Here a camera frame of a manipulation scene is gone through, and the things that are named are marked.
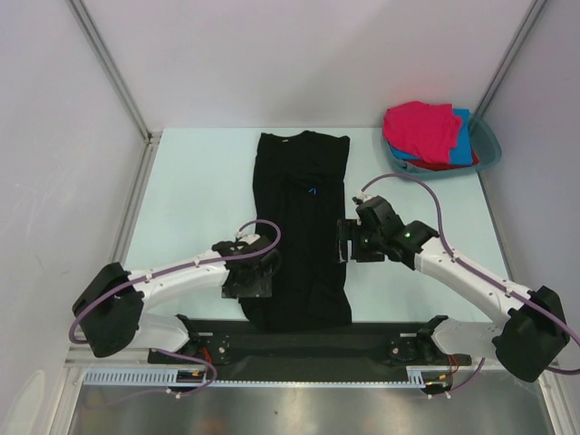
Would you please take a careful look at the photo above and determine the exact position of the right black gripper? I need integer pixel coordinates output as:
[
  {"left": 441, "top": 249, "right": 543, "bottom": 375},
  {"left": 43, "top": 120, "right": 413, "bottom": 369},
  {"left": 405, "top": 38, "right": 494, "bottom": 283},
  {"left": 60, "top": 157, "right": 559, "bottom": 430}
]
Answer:
[{"left": 332, "top": 218, "right": 384, "bottom": 263}]

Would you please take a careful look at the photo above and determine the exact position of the black t shirt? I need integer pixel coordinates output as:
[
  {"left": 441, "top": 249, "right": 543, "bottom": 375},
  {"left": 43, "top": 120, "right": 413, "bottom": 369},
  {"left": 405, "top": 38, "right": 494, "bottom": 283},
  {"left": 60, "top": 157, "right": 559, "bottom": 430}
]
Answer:
[{"left": 239, "top": 130, "right": 353, "bottom": 333}]

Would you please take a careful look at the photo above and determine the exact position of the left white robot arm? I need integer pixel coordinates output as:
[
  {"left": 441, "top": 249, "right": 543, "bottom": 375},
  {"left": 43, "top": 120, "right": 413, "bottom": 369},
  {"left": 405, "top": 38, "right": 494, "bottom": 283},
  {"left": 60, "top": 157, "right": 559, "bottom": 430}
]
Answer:
[{"left": 69, "top": 234, "right": 281, "bottom": 363}]

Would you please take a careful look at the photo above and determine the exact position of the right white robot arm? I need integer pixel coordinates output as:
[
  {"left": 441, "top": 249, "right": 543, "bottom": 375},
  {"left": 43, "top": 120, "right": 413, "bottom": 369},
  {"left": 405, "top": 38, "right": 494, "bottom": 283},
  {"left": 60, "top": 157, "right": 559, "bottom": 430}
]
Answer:
[{"left": 336, "top": 196, "right": 571, "bottom": 382}]

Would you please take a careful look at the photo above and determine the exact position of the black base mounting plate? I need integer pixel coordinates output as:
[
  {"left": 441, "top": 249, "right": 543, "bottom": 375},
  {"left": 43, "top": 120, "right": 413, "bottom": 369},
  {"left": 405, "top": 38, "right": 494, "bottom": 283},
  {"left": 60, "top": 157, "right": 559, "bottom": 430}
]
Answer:
[{"left": 147, "top": 320, "right": 450, "bottom": 383}]

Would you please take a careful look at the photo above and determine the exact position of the pink t shirt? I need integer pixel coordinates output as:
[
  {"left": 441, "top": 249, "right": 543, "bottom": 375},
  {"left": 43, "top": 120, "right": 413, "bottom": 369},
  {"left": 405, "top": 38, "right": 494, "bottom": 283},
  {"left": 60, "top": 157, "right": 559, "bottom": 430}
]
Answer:
[{"left": 382, "top": 101, "right": 463, "bottom": 163}]

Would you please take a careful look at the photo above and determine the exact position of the blue t shirt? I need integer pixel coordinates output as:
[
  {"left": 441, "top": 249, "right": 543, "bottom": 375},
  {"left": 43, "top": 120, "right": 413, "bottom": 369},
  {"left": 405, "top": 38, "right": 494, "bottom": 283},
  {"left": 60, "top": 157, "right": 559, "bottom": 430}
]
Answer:
[{"left": 390, "top": 109, "right": 479, "bottom": 170}]

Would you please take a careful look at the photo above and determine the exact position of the teal plastic basket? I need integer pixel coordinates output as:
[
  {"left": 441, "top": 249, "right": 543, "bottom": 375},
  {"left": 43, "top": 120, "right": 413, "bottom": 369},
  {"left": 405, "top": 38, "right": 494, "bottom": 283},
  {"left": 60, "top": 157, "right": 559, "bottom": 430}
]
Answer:
[{"left": 382, "top": 114, "right": 502, "bottom": 180}]

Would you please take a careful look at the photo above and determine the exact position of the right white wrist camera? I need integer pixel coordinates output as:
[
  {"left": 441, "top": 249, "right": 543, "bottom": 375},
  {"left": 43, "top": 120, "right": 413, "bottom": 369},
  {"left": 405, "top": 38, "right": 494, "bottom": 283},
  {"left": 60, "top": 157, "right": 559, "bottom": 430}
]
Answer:
[{"left": 352, "top": 190, "right": 373, "bottom": 206}]

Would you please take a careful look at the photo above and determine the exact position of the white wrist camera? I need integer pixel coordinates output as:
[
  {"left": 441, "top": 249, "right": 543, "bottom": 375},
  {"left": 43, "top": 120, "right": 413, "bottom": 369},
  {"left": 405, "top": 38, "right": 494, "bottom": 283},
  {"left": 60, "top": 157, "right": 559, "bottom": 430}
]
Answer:
[
  {"left": 352, "top": 190, "right": 373, "bottom": 206},
  {"left": 235, "top": 231, "right": 260, "bottom": 245}
]

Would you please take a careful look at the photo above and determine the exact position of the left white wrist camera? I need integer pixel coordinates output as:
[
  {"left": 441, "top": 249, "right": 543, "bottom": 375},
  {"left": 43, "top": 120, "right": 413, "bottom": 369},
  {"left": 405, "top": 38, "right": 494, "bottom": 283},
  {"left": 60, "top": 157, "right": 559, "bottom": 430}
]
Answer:
[{"left": 235, "top": 231, "right": 260, "bottom": 245}]

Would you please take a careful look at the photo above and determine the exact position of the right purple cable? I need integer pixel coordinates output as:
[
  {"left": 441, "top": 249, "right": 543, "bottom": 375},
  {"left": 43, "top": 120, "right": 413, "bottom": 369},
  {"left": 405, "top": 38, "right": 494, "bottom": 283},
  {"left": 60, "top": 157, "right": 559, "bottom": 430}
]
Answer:
[{"left": 353, "top": 173, "right": 580, "bottom": 400}]

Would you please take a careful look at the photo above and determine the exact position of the right white cable duct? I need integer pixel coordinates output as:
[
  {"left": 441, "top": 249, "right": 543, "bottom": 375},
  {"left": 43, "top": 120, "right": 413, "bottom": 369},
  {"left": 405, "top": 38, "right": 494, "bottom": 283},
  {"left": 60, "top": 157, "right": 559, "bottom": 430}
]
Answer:
[{"left": 406, "top": 366, "right": 453, "bottom": 390}]

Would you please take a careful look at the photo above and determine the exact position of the white cable duct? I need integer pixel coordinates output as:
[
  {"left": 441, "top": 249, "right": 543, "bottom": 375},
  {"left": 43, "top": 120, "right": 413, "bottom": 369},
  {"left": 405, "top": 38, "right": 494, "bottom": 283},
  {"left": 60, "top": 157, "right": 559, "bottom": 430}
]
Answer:
[
  {"left": 83, "top": 368, "right": 207, "bottom": 388},
  {"left": 406, "top": 366, "right": 453, "bottom": 390}
]

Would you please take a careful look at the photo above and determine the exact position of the left white cable duct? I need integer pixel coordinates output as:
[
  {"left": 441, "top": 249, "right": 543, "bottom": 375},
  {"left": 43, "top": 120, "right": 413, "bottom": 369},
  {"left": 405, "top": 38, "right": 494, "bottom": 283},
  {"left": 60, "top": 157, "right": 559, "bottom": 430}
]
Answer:
[{"left": 83, "top": 368, "right": 207, "bottom": 388}]

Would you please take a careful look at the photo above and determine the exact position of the left aluminium frame post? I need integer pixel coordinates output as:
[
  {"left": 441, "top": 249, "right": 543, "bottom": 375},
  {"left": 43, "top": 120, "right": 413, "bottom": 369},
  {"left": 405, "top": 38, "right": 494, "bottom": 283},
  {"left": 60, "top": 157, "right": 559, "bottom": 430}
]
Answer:
[{"left": 66, "top": 0, "right": 151, "bottom": 143}]

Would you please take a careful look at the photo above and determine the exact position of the aluminium frame post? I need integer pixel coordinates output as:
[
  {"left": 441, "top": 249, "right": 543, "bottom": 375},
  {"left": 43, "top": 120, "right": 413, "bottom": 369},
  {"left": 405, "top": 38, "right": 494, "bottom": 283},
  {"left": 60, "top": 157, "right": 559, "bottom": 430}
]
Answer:
[
  {"left": 66, "top": 0, "right": 151, "bottom": 143},
  {"left": 475, "top": 0, "right": 551, "bottom": 117}
]

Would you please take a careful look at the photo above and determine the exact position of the right aluminium frame post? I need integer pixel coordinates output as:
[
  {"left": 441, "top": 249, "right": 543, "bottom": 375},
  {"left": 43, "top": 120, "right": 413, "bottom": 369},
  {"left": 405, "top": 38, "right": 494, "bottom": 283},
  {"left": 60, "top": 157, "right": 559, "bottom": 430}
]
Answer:
[{"left": 475, "top": 0, "right": 551, "bottom": 117}]

